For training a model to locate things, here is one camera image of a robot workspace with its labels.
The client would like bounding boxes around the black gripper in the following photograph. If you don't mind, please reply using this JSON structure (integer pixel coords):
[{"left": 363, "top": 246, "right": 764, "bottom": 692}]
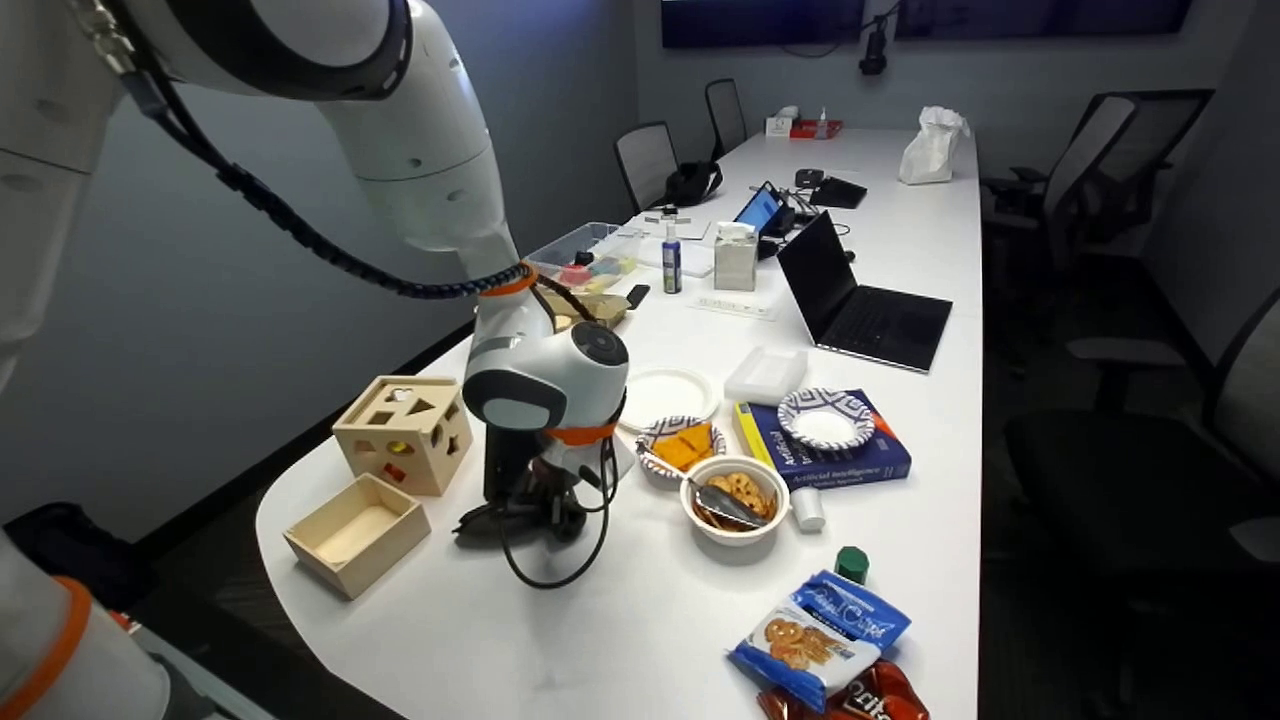
[{"left": 476, "top": 419, "right": 590, "bottom": 542}]

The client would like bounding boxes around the wooden shape sorter cube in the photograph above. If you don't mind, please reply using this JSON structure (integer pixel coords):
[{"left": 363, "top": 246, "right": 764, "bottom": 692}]
[{"left": 327, "top": 373, "right": 476, "bottom": 501}]

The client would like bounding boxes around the bowl of orange snacks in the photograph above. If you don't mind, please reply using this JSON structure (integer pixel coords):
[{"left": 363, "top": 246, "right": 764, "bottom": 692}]
[{"left": 635, "top": 413, "right": 737, "bottom": 489}]

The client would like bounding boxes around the white plate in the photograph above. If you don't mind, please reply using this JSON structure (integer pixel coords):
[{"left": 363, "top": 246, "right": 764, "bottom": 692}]
[{"left": 614, "top": 365, "right": 725, "bottom": 435}]

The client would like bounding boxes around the open wooden box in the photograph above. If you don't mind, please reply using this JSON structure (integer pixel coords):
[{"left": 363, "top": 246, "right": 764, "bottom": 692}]
[{"left": 280, "top": 472, "right": 434, "bottom": 603}]

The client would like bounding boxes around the white bowl of cereal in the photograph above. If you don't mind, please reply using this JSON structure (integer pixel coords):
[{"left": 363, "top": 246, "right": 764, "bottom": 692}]
[{"left": 674, "top": 451, "right": 794, "bottom": 552}]

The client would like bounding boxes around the brown cardboard box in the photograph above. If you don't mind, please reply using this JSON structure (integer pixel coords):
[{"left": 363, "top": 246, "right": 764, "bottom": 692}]
[{"left": 536, "top": 274, "right": 631, "bottom": 331}]

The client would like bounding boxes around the yellow stick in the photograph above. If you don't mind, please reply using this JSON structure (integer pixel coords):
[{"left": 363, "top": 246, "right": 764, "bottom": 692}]
[{"left": 728, "top": 400, "right": 775, "bottom": 472}]

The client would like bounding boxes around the clear plastic lidded tub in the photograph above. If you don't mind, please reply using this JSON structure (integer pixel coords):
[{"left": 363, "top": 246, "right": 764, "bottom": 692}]
[{"left": 720, "top": 342, "right": 811, "bottom": 408}]

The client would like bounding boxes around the clear container with markers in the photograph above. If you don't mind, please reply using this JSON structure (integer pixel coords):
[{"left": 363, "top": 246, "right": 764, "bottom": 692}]
[{"left": 524, "top": 216, "right": 623, "bottom": 283}]

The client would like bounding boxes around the small white bottle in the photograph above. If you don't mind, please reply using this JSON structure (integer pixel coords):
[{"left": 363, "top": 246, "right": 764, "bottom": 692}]
[{"left": 786, "top": 486, "right": 833, "bottom": 538}]

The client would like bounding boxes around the small bottle green cap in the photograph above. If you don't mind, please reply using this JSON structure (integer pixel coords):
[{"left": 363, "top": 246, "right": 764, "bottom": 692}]
[{"left": 660, "top": 221, "right": 687, "bottom": 301}]

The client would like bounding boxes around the blue snack bag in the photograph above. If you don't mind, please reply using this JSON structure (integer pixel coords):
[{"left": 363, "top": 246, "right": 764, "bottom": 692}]
[{"left": 725, "top": 569, "right": 916, "bottom": 717}]

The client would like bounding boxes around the blue book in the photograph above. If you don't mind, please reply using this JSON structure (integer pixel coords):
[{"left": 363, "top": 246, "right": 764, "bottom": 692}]
[{"left": 740, "top": 387, "right": 916, "bottom": 491}]

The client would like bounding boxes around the white carton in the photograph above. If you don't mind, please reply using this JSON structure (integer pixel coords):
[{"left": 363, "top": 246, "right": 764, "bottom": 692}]
[{"left": 708, "top": 216, "right": 760, "bottom": 298}]

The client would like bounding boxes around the black round bag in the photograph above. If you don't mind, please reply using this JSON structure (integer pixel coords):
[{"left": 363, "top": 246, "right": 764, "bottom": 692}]
[{"left": 660, "top": 155, "right": 728, "bottom": 208}]

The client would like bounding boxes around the red snack bag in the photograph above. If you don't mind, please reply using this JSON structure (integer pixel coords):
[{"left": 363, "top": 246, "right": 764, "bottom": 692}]
[{"left": 756, "top": 656, "right": 935, "bottom": 720}]

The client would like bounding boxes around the tablet with blue screen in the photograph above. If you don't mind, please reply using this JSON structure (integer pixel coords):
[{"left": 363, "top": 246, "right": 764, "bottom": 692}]
[{"left": 733, "top": 180, "right": 792, "bottom": 242}]

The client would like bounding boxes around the open silver laptop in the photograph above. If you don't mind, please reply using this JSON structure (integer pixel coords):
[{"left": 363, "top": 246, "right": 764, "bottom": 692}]
[{"left": 775, "top": 208, "right": 955, "bottom": 375}]

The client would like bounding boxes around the black pouch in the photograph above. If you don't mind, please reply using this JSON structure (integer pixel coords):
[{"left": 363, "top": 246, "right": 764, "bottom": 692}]
[{"left": 811, "top": 172, "right": 872, "bottom": 211}]

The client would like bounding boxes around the black webcam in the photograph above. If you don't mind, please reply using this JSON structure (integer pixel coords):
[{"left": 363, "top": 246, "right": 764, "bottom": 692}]
[{"left": 854, "top": 0, "right": 895, "bottom": 81}]

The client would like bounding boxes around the grey mesh office chair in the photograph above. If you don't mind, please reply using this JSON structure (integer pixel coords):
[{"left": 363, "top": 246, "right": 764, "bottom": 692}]
[{"left": 1004, "top": 283, "right": 1280, "bottom": 591}]

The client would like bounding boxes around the black mesh office chair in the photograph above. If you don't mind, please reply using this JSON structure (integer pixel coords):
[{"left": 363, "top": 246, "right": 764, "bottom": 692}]
[{"left": 978, "top": 90, "right": 1214, "bottom": 274}]

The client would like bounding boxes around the thin black cable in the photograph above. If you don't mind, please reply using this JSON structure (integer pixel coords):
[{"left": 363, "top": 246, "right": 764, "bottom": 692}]
[{"left": 497, "top": 435, "right": 623, "bottom": 595}]

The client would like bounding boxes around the black corrugated cable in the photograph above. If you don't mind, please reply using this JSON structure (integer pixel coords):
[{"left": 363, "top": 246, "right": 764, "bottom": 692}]
[{"left": 75, "top": 0, "right": 536, "bottom": 304}]

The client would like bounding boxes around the wide wall monitor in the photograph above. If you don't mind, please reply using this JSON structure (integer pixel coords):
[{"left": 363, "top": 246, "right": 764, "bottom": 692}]
[{"left": 657, "top": 0, "right": 868, "bottom": 54}]

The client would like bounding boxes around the wall monitor with teal bar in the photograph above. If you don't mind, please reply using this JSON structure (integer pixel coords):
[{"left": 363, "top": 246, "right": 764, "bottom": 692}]
[{"left": 893, "top": 0, "right": 1196, "bottom": 42}]

